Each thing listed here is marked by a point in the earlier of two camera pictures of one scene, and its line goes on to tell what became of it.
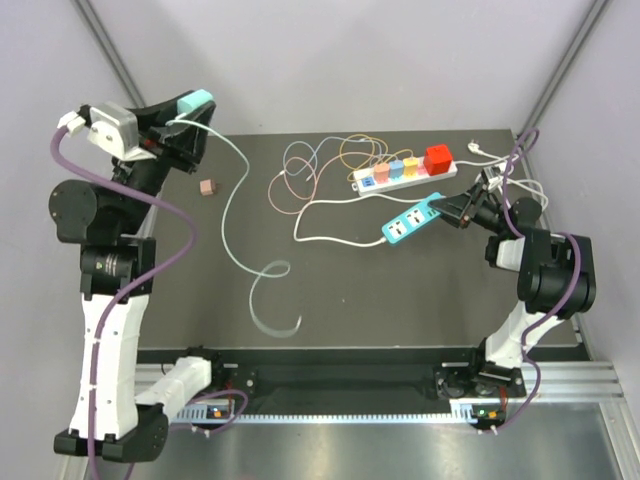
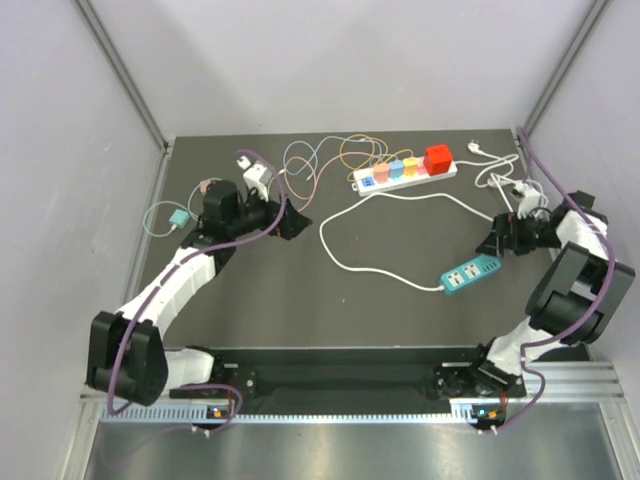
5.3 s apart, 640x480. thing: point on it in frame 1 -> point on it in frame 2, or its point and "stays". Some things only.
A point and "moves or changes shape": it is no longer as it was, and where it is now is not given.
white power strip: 364,182 stays
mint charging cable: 228,252 moves or changes shape
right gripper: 454,209 -> 507,224
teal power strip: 411,222 -> 483,266
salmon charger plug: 382,172 stays
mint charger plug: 193,101 -> 180,218
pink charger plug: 208,187 stays
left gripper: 183,139 -> 292,222
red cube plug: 437,159 stays
